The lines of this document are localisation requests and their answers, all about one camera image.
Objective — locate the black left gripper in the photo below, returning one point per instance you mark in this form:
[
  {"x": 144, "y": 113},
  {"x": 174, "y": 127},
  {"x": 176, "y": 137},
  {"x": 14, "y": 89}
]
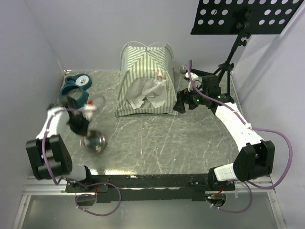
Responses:
[{"x": 81, "y": 130}]

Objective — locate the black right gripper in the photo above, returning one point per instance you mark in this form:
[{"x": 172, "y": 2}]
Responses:
[{"x": 179, "y": 105}]

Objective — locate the round metal lid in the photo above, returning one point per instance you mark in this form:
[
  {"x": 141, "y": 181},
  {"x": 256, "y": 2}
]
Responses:
[{"x": 94, "y": 142}]

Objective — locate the green checkered pet cushion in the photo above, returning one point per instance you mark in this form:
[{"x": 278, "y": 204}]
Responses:
[{"x": 147, "y": 105}]

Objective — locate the green striped pet tent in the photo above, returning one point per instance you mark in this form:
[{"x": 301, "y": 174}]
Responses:
[{"x": 146, "y": 74}]

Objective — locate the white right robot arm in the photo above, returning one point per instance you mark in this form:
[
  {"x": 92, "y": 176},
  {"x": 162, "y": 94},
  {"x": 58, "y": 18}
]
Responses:
[{"x": 256, "y": 156}]

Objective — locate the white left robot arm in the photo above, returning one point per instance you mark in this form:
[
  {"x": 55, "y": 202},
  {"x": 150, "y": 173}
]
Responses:
[{"x": 48, "y": 155}]

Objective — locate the teal double pet bowl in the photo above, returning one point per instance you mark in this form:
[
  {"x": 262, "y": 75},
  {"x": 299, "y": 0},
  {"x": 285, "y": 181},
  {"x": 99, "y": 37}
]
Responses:
[{"x": 75, "y": 87}]

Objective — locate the black handheld microphone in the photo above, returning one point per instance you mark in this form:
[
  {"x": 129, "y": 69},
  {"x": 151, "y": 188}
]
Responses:
[{"x": 183, "y": 70}]

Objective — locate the black music stand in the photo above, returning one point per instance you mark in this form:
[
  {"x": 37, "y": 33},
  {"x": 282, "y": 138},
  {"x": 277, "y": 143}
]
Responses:
[{"x": 242, "y": 18}]

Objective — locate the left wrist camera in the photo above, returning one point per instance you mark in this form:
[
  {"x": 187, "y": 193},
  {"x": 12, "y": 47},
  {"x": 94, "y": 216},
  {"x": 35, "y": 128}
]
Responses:
[{"x": 88, "y": 109}]

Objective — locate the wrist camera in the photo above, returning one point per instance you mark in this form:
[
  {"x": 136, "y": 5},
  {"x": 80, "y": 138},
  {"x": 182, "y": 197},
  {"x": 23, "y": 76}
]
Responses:
[
  {"x": 88, "y": 109},
  {"x": 194, "y": 78}
]

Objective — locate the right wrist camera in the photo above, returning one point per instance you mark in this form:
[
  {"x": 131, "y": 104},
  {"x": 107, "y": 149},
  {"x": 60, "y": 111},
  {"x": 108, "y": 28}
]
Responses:
[{"x": 194, "y": 78}]

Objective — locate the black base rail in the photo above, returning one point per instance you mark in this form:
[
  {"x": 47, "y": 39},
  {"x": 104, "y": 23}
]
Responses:
[{"x": 151, "y": 187}]

